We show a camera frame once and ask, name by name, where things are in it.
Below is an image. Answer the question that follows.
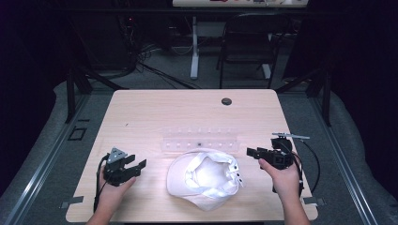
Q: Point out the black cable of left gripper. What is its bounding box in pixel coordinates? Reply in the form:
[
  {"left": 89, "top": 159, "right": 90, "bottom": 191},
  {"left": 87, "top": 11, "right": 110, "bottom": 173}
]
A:
[{"left": 93, "top": 153, "right": 111, "bottom": 214}]

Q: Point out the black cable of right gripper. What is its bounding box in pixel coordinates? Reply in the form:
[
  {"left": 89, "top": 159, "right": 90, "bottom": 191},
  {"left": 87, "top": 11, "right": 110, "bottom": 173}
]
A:
[{"left": 293, "top": 139, "right": 321, "bottom": 199}]

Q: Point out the clear plastic rack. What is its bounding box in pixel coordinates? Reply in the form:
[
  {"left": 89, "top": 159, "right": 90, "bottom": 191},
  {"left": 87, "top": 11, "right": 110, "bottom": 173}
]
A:
[{"left": 160, "top": 126, "right": 241, "bottom": 155}]

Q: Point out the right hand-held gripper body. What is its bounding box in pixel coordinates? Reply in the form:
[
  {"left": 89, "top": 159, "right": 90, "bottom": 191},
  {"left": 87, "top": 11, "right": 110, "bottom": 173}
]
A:
[{"left": 265, "top": 132, "right": 311, "bottom": 171}]

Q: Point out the black folding chair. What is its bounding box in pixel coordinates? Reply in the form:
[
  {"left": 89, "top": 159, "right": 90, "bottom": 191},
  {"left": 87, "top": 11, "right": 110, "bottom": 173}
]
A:
[{"left": 215, "top": 12, "right": 294, "bottom": 90}]

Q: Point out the person's right hand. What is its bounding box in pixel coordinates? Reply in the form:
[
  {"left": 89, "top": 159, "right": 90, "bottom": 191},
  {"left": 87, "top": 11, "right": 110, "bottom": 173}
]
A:
[{"left": 257, "top": 157, "right": 300, "bottom": 204}]

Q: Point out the white baseball cap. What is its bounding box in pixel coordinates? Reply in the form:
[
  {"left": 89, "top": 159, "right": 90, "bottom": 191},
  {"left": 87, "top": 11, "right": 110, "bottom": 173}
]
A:
[{"left": 165, "top": 147, "right": 246, "bottom": 212}]

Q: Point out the grey tape strip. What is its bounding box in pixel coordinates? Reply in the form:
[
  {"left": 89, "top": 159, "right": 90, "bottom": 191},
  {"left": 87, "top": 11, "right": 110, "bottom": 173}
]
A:
[
  {"left": 302, "top": 196, "right": 327, "bottom": 207},
  {"left": 59, "top": 195, "right": 84, "bottom": 210}
]

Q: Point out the person's left hand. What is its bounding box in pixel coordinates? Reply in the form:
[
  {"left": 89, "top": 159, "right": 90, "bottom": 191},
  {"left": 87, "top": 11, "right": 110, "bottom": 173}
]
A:
[{"left": 98, "top": 168, "right": 137, "bottom": 216}]

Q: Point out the white desk leg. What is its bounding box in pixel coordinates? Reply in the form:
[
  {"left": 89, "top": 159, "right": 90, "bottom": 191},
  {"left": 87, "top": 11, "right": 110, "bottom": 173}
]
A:
[{"left": 190, "top": 16, "right": 201, "bottom": 81}]

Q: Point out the bundle of floor cables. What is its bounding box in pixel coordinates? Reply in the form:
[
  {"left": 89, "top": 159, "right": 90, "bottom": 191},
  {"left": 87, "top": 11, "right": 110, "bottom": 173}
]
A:
[{"left": 118, "top": 15, "right": 201, "bottom": 90}]

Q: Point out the black metal stand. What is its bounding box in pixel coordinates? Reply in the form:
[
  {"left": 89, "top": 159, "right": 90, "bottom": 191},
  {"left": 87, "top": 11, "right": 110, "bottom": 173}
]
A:
[
  {"left": 275, "top": 67, "right": 332, "bottom": 128},
  {"left": 65, "top": 65, "right": 130, "bottom": 124}
]

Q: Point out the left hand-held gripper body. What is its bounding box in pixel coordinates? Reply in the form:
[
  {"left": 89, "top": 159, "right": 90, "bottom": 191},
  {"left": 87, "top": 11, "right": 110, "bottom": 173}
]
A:
[{"left": 102, "top": 146, "right": 133, "bottom": 188}]

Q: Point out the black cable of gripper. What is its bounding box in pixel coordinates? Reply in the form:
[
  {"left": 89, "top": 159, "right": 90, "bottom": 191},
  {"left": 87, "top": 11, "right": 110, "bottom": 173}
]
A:
[
  {"left": 293, "top": 139, "right": 321, "bottom": 199},
  {"left": 93, "top": 153, "right": 111, "bottom": 214}
]

